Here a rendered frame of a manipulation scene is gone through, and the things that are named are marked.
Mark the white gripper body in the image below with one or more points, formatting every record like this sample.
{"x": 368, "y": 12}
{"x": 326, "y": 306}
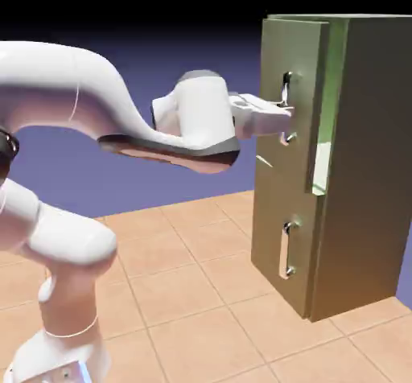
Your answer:
{"x": 268, "y": 119}

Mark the olive green tall door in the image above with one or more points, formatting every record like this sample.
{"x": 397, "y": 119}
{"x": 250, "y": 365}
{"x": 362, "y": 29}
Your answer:
{"x": 283, "y": 170}

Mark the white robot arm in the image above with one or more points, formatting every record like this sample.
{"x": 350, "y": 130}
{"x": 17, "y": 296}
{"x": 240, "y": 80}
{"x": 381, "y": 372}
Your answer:
{"x": 61, "y": 80}

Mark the olive green short door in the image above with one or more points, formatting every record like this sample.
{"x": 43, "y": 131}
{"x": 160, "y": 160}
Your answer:
{"x": 273, "y": 228}

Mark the olive green cabinet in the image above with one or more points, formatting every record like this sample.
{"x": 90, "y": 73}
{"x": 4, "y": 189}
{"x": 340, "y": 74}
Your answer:
{"x": 370, "y": 164}

